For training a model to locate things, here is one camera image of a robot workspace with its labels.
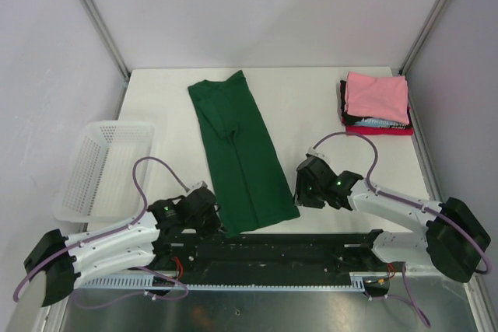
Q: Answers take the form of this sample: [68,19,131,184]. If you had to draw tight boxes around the green t shirt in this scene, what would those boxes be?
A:
[188,71,300,236]

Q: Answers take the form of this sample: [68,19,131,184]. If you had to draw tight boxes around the red t shirt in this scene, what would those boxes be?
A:
[345,126,414,136]

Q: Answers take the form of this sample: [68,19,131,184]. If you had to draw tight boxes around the black printed t shirt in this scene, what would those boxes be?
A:
[340,80,412,130]

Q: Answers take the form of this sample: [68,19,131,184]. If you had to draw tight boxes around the pink t shirt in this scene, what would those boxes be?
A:
[345,72,409,125]

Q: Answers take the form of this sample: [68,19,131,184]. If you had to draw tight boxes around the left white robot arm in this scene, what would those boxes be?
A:
[24,186,222,306]

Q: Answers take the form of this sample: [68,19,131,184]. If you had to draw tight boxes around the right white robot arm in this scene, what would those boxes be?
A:
[295,155,491,283]

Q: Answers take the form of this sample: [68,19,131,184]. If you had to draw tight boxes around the white plastic basket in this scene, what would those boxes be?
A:
[53,121,156,224]

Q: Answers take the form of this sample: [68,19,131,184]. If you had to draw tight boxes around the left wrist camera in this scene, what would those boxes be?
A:
[188,180,207,193]

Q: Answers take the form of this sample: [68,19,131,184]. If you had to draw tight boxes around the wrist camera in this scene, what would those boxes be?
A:
[188,180,207,193]
[307,147,328,163]

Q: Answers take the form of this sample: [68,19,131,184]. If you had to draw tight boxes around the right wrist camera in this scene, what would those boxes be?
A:
[307,147,328,163]

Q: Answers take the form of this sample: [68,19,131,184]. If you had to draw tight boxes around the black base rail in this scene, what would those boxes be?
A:
[148,229,402,285]

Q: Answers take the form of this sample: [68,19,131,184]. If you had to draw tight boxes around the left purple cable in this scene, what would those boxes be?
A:
[13,156,190,309]

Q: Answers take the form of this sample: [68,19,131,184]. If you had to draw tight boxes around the grey slotted cable duct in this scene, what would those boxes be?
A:
[79,272,391,292]

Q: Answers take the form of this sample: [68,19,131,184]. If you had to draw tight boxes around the right aluminium frame post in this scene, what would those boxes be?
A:
[398,0,478,75]

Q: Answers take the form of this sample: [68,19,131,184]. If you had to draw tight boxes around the aluminium frame post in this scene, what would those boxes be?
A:
[398,0,478,75]
[58,0,132,79]

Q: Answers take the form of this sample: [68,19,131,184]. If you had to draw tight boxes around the left aluminium frame post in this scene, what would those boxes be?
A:
[58,0,132,79]

